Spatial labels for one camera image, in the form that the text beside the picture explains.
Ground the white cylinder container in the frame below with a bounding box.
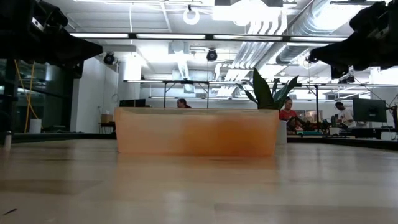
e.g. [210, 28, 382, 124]
[29, 118, 42, 134]

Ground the small black sliver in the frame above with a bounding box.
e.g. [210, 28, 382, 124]
[1, 208, 19, 218]

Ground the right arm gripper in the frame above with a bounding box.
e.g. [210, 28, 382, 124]
[309, 29, 398, 79]

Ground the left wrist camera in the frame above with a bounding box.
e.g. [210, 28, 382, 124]
[29, 0, 69, 32]

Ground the large black computer monitor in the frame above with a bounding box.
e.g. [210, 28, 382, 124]
[353, 98, 387, 123]

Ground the black overhead light bar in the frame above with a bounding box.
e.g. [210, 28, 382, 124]
[70, 32, 349, 44]

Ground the yellow hanging cable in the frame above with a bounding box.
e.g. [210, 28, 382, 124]
[14, 60, 40, 121]
[24, 61, 35, 134]

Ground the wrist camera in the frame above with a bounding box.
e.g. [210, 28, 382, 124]
[349, 1, 398, 35]
[29, 0, 69, 32]

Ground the green leafy plant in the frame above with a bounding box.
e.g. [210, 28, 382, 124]
[236, 67, 300, 110]

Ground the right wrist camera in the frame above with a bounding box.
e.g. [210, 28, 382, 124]
[349, 1, 398, 35]

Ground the orange translucent plastic bin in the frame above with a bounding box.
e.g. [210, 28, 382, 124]
[114, 107, 280, 157]

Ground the small dark side table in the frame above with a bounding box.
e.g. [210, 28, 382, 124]
[98, 122, 116, 134]

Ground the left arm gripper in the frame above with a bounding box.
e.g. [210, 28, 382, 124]
[18, 29, 103, 79]

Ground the black office desk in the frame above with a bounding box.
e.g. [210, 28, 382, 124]
[351, 126, 398, 140]

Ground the white ring ceiling lamp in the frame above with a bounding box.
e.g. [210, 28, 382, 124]
[182, 4, 200, 26]

